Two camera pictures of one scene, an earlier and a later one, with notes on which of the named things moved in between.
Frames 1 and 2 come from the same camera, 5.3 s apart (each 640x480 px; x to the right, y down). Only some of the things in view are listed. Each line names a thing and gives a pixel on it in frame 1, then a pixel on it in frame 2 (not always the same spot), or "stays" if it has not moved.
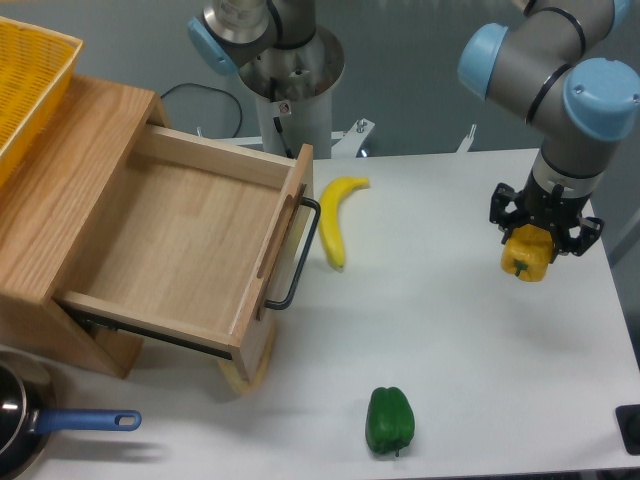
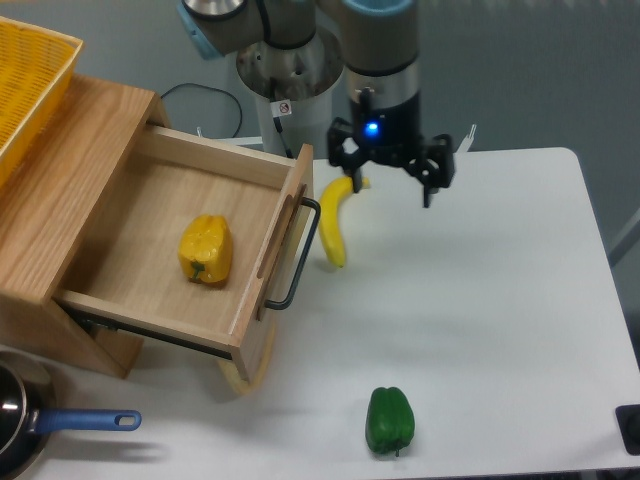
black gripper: [542, 204] to [391, 135]
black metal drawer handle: [304, 257] stays
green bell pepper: [390, 422] stays
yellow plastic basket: [36, 65] stays
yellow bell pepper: [528, 252] to [206, 249]
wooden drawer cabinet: [114, 223] stays
